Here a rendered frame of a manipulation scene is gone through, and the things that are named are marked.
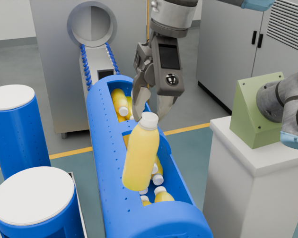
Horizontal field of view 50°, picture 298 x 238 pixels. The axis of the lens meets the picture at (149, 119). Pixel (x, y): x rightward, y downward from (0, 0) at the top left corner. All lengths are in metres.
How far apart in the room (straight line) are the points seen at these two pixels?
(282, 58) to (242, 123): 1.63
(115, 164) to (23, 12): 4.85
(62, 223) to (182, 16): 0.84
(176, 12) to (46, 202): 0.82
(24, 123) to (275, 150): 1.25
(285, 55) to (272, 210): 1.62
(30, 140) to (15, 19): 4.00
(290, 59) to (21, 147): 2.02
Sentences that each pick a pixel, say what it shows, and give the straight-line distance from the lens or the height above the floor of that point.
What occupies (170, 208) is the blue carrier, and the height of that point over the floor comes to 1.23.
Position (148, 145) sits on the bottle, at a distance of 0.67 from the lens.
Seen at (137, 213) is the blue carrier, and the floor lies 1.22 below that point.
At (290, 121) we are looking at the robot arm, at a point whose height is 1.36.
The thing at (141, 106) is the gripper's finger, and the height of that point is 1.54.
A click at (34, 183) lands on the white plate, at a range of 1.26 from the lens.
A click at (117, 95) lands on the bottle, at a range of 1.47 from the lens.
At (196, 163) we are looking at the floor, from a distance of 2.90.
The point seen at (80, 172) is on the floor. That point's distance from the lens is 2.84.
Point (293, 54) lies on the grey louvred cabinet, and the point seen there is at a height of 0.97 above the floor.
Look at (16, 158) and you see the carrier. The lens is 1.94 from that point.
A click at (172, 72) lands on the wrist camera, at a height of 1.63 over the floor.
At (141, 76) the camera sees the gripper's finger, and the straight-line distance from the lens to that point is 0.61.
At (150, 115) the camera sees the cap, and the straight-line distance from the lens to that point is 0.68.
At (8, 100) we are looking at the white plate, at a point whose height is 1.04.
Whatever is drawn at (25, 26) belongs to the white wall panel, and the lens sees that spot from 5.76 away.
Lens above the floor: 1.86
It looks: 33 degrees down
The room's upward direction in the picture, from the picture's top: straight up
